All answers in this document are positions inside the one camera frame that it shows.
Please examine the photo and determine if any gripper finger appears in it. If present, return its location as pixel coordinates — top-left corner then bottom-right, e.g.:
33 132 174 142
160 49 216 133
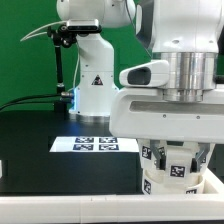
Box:
150 140 166 170
190 143 210 173

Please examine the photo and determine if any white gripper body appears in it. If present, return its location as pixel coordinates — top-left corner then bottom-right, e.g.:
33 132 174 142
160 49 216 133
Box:
109 60 224 144

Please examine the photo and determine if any white round stool seat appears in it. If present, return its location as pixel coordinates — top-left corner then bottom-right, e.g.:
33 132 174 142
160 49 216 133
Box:
142 170 205 195

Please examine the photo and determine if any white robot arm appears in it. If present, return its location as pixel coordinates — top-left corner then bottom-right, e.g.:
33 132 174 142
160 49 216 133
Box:
56 0 224 171

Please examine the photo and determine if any white L-shaped fence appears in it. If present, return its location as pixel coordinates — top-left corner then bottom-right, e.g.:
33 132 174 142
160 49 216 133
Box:
0 171 224 224

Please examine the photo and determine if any white fiducial marker sheet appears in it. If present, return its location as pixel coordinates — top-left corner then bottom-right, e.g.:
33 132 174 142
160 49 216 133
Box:
50 136 138 153

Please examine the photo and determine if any white block at left edge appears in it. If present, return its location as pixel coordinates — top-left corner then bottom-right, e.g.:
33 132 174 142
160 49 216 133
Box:
0 160 3 179

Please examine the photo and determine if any black camera on stand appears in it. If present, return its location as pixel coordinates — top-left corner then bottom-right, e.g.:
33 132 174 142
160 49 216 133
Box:
66 19 101 34

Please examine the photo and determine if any black cable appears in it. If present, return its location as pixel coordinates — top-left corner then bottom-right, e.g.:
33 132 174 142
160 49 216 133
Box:
0 94 74 112

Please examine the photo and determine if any black camera stand pole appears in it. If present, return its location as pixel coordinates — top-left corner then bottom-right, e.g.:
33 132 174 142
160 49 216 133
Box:
46 25 78 112

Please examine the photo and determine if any white cable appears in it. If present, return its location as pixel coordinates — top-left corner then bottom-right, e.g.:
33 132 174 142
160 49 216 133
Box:
20 20 68 43

